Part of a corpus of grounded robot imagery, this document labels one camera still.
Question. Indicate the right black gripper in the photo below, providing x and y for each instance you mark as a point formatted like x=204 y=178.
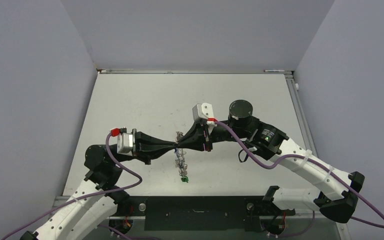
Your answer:
x=195 y=138

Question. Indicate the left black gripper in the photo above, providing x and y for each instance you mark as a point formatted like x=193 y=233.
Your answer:
x=147 y=146

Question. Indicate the round steel key organizer disc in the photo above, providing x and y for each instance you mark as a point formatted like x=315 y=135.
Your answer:
x=180 y=163

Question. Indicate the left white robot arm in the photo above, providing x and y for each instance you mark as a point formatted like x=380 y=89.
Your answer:
x=104 y=186

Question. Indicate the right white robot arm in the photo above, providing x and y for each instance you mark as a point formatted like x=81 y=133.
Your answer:
x=333 y=192

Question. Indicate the green key tag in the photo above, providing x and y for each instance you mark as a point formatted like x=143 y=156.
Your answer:
x=184 y=179

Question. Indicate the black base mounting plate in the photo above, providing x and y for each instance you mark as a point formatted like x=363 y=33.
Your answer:
x=198 y=213

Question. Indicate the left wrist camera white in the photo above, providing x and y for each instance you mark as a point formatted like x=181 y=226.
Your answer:
x=125 y=141

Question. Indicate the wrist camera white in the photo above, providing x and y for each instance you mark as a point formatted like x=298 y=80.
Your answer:
x=125 y=141
x=203 y=113

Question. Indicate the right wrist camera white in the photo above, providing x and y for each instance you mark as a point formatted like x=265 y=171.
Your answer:
x=203 y=113

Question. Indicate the aluminium frame rail back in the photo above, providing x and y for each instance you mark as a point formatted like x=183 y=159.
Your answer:
x=223 y=71

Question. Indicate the aluminium frame rail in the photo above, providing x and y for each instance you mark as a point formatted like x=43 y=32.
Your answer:
x=223 y=71
x=306 y=132

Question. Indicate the aluminium frame rail right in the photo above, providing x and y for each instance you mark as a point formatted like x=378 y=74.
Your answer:
x=306 y=132

